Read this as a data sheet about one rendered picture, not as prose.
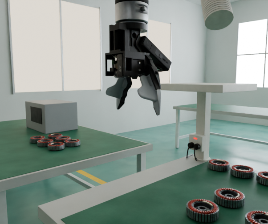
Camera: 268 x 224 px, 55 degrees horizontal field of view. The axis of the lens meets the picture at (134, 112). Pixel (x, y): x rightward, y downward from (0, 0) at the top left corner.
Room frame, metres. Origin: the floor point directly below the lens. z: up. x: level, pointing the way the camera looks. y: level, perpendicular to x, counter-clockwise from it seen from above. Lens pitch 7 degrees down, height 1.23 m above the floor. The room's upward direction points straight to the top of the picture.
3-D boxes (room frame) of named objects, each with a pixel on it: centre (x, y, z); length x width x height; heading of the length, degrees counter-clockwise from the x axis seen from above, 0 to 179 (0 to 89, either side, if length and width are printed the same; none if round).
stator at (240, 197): (0.96, -0.37, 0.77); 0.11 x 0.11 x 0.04
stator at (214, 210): (0.87, -0.24, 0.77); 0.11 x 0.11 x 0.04
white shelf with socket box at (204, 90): (1.36, -0.38, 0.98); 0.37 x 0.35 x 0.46; 42
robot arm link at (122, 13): (0.61, 0.00, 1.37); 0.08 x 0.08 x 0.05
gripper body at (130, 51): (0.60, 0.01, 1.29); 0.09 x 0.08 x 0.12; 131
